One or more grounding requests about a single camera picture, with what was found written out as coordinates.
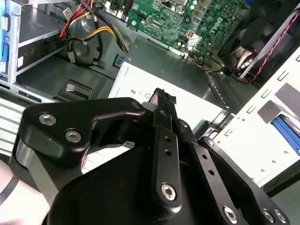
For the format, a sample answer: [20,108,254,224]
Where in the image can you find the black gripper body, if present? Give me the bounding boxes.
[46,145,225,225]

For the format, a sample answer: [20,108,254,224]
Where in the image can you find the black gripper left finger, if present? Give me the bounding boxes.
[8,88,184,213]

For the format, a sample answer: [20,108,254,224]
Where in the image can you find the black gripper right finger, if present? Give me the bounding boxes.
[177,119,292,225]

